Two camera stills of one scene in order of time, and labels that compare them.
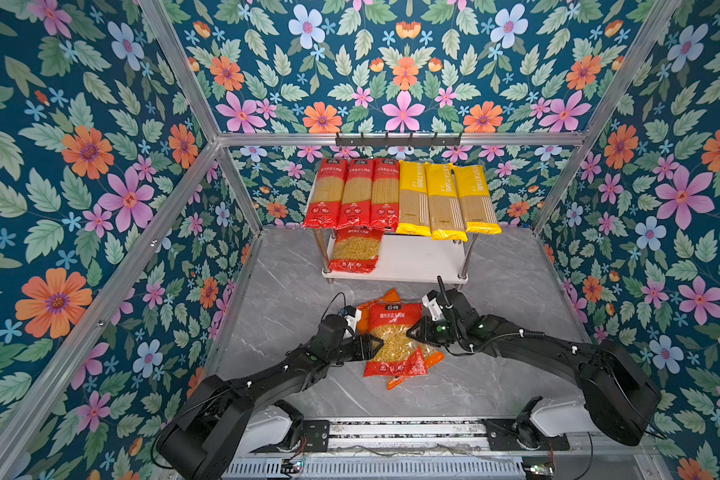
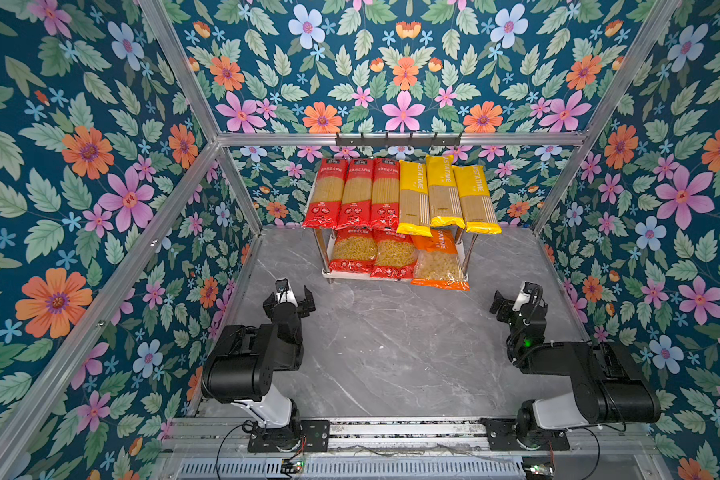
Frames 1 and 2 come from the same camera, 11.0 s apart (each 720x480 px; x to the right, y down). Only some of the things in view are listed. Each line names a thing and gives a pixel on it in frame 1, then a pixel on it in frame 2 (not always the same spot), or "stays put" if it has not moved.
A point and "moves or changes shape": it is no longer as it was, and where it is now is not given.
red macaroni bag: [399, 356] -> [395, 255]
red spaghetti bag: [324, 206] stays put
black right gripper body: [438, 332] -> [507, 315]
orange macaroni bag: [401, 356] -> [437, 262]
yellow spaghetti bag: [414, 209] stays put
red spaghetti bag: [356, 203] stays put
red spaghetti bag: [385, 199] stays put
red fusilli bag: [355, 250] stays put
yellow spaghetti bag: [446, 220] moves or changes shape
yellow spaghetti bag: [479, 211] stays put
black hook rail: [398, 142] stays put
